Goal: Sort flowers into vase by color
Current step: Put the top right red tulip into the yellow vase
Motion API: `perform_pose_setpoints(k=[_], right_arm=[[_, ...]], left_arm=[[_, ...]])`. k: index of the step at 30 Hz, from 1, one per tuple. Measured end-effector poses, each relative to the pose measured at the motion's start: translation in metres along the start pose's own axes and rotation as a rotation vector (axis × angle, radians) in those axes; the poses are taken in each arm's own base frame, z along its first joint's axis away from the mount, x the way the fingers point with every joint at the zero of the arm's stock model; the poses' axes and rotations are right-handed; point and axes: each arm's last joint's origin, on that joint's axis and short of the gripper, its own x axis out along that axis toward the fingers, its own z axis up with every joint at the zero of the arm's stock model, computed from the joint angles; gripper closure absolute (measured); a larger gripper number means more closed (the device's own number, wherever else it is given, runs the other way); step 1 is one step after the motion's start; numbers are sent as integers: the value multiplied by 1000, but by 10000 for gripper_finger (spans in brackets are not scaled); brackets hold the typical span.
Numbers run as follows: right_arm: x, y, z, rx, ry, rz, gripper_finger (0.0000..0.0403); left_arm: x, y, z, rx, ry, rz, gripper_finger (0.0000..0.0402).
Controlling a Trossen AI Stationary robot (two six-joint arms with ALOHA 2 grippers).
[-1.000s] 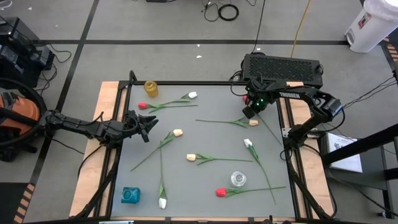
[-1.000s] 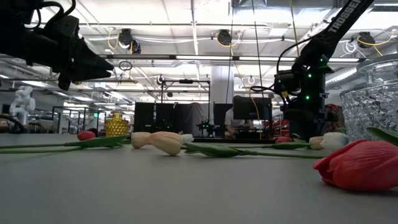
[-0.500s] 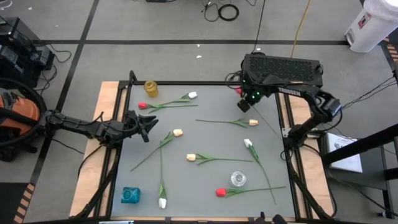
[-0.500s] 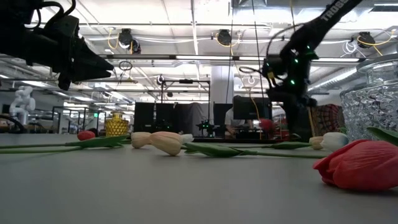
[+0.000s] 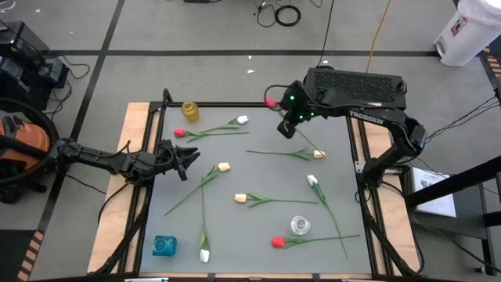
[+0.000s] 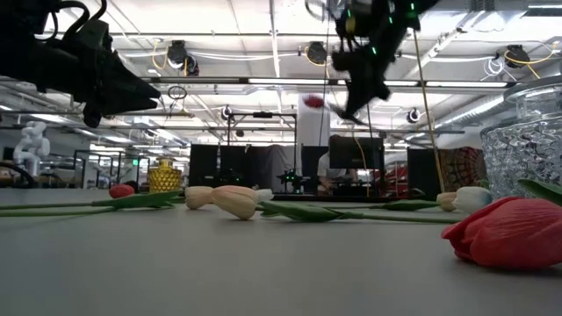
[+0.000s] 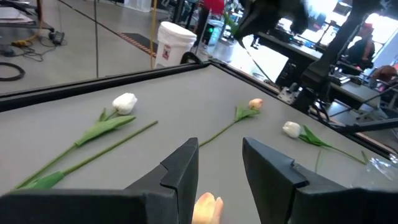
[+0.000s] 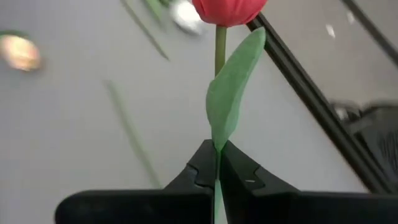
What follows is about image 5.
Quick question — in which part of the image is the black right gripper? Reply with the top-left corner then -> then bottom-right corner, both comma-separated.
276,92 -> 314,140

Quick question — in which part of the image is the black cable with plug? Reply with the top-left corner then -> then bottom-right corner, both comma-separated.
252,0 -> 278,29

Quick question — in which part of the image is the coiled black cable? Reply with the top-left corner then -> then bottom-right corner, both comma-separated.
273,4 -> 302,28

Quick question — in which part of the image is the black perforated computer case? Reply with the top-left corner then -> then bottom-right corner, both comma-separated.
303,66 -> 408,127

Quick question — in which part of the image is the peach artificial tulip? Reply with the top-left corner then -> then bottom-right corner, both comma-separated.
234,192 -> 320,208
245,146 -> 326,162
163,161 -> 232,217

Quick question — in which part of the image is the long black floor cable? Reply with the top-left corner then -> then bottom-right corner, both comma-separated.
315,0 -> 336,68

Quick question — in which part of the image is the white bin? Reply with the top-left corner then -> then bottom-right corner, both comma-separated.
433,0 -> 501,67

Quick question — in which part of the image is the yellow glass vase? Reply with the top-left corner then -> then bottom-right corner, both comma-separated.
180,101 -> 200,124

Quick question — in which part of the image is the black cable bundle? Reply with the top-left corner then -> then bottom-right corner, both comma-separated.
424,96 -> 501,136

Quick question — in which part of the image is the clear glass vase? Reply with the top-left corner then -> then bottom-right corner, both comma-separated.
289,214 -> 312,237

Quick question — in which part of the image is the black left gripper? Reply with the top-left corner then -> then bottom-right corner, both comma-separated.
154,139 -> 201,182

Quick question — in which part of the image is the black orange striped floor mat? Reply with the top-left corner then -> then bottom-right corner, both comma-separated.
0,230 -> 45,282
478,45 -> 501,93

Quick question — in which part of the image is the black equipment stack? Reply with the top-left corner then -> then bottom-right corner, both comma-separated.
0,20 -> 70,113

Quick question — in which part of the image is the white artificial tulip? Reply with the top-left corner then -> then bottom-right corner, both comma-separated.
198,183 -> 211,264
183,114 -> 251,138
306,174 -> 348,259

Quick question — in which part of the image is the grey table mat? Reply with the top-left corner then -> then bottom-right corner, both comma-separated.
139,106 -> 373,275

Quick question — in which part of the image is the black metal stand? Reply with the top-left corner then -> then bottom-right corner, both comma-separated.
402,154 -> 501,277

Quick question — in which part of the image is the blue glass vase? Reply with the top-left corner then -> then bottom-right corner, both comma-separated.
151,234 -> 178,258

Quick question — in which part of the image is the orange black vacuum cleaner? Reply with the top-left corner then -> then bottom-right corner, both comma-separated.
0,96 -> 62,204

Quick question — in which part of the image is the yellow cable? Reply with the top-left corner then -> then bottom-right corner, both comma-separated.
365,0 -> 393,74

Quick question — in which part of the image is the white printed paper sheet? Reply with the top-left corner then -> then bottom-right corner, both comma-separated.
411,166 -> 458,219

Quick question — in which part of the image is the red artificial tulip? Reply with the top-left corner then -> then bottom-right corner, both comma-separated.
265,97 -> 319,153
173,128 -> 251,144
271,233 -> 361,250

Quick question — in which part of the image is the black metal table frame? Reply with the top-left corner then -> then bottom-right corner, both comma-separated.
88,88 -> 426,280

